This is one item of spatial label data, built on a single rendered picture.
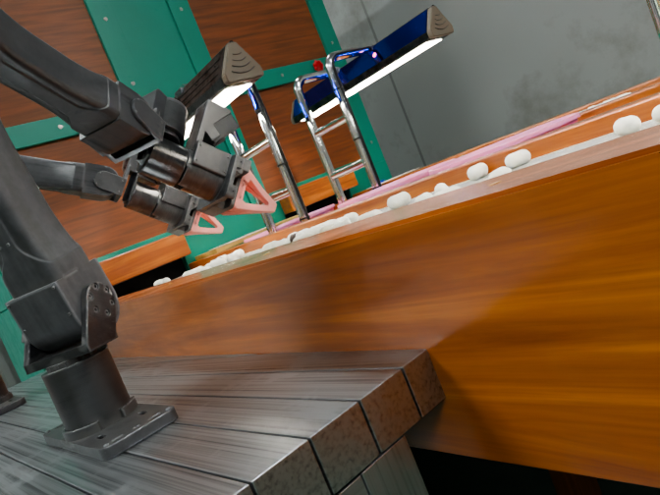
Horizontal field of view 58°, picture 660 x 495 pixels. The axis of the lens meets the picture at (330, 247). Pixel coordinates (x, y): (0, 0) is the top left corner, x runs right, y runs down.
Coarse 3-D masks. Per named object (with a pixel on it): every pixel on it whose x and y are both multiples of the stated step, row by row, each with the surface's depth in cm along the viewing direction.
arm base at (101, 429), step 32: (96, 352) 56; (64, 384) 53; (96, 384) 54; (64, 416) 54; (96, 416) 54; (128, 416) 55; (160, 416) 50; (64, 448) 56; (96, 448) 48; (128, 448) 48
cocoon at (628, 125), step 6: (618, 120) 61; (624, 120) 60; (630, 120) 59; (636, 120) 59; (618, 126) 61; (624, 126) 60; (630, 126) 59; (636, 126) 59; (618, 132) 61; (624, 132) 60; (630, 132) 60
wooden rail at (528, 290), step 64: (448, 192) 47; (512, 192) 33; (576, 192) 30; (640, 192) 28; (256, 256) 67; (320, 256) 49; (384, 256) 43; (448, 256) 38; (512, 256) 34; (576, 256) 31; (640, 256) 29; (128, 320) 95; (192, 320) 74; (256, 320) 61; (320, 320) 52; (384, 320) 45; (448, 320) 40; (512, 320) 36; (576, 320) 33; (640, 320) 30; (448, 384) 43; (512, 384) 38; (576, 384) 34; (640, 384) 31; (448, 448) 45; (512, 448) 40; (576, 448) 36; (640, 448) 33
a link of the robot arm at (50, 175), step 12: (24, 156) 107; (36, 168) 107; (48, 168) 108; (60, 168) 109; (72, 168) 109; (84, 168) 110; (96, 168) 111; (108, 168) 112; (36, 180) 107; (48, 180) 108; (60, 180) 109; (72, 180) 109; (84, 180) 110; (72, 192) 112; (84, 192) 110; (96, 192) 111; (108, 192) 111
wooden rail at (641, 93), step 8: (648, 88) 95; (656, 88) 94; (624, 96) 99; (632, 96) 98; (640, 96) 97; (600, 104) 106; (608, 104) 101; (616, 104) 100; (624, 104) 99; (584, 112) 104; (592, 112) 103; (600, 112) 102; (336, 208) 166
